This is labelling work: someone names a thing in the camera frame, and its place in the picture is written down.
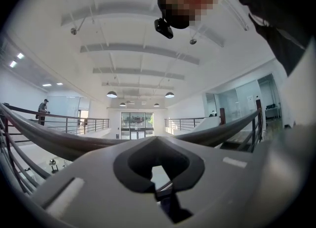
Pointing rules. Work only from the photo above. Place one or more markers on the dark wooden handrail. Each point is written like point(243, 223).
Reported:
point(61, 143)

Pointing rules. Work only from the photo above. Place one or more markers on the black metal balcony railing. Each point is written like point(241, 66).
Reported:
point(180, 123)
point(84, 125)

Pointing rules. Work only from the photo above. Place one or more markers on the round metal ceiling fixture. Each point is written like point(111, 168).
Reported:
point(73, 31)
point(193, 41)

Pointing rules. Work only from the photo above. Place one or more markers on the glass office partition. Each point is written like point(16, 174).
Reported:
point(237, 103)

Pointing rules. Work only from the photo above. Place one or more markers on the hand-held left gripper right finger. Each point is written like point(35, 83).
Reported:
point(222, 185)

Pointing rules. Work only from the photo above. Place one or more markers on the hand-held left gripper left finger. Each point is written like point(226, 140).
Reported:
point(98, 185)

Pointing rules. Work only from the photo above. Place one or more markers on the glass entrance doors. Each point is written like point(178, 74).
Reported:
point(137, 125)

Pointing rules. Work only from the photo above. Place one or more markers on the brown wooden stair balustrade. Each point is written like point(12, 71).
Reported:
point(222, 116)

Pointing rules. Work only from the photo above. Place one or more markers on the black stool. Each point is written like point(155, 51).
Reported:
point(53, 165)

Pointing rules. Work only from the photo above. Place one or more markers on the black head-worn camera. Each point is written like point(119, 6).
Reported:
point(163, 28)

